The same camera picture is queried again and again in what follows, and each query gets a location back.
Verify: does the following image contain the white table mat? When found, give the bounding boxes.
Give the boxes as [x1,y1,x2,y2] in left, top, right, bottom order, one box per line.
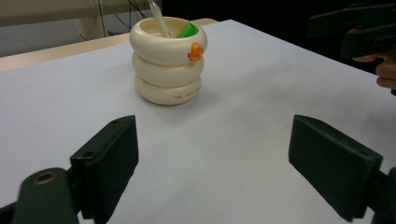
[0,19,396,224]

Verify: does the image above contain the green highlighter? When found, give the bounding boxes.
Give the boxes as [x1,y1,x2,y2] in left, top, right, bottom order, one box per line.
[176,21,199,39]

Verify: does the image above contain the white utensil handle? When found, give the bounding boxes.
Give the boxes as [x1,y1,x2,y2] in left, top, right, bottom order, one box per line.
[148,0,172,39]

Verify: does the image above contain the bundle of black cables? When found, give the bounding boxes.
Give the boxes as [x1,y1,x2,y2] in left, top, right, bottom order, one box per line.
[97,0,149,35]

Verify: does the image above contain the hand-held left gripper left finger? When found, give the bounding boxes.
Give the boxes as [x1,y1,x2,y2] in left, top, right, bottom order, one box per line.
[69,115,140,224]

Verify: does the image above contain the light wooden bench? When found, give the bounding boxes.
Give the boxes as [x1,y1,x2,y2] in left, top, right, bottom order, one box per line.
[0,0,163,41]

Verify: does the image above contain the cream ringed pen holder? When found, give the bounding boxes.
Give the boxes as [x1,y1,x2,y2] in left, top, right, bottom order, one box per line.
[129,16,208,106]

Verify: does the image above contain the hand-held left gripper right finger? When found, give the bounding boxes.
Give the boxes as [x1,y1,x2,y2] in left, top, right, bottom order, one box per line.
[288,114,384,222]

